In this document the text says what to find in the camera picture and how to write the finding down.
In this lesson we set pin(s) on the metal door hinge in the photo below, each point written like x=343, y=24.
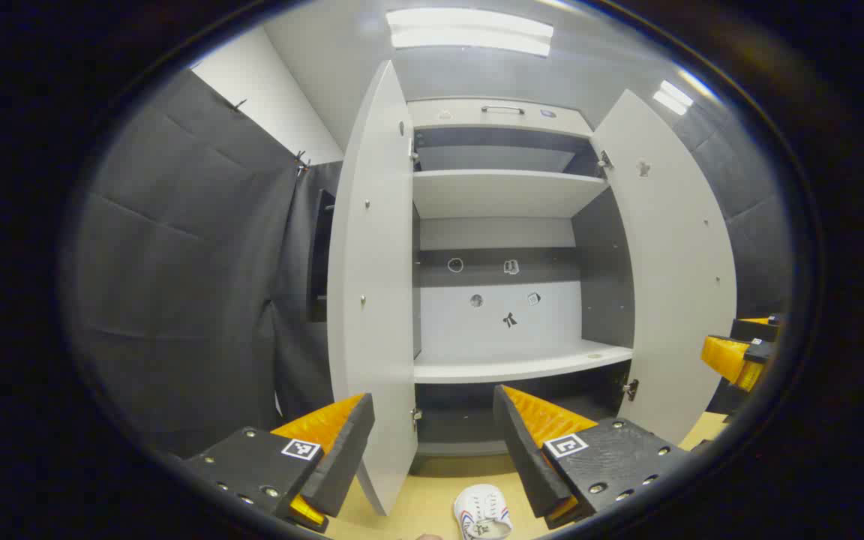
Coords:
x=413, y=150
x=416, y=417
x=631, y=389
x=604, y=160

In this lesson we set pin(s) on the white cabinet drawer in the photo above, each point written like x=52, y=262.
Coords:
x=462, y=116

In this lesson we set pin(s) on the white cabinet shelf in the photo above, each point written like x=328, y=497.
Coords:
x=499, y=193
x=507, y=364

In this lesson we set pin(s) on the black backdrop cloth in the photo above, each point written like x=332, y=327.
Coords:
x=293, y=360

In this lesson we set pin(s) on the white and grey shoe cabinet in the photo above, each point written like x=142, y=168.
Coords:
x=499, y=322

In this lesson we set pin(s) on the large ceiling light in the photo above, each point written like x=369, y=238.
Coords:
x=469, y=30

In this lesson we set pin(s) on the white canvas shoe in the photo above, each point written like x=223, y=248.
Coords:
x=483, y=510

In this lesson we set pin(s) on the white shoe cabinet door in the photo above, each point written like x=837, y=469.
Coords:
x=672, y=285
x=372, y=262

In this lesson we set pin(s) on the small ceiling light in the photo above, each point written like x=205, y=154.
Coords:
x=673, y=97

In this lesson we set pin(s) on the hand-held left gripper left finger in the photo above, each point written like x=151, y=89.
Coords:
x=342, y=457

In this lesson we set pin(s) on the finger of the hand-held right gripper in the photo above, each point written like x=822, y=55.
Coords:
x=758, y=331
x=724, y=356

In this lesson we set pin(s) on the dark quilted cloth panel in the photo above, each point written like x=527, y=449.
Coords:
x=758, y=240
x=177, y=262

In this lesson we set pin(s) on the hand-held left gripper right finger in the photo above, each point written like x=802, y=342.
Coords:
x=526, y=457

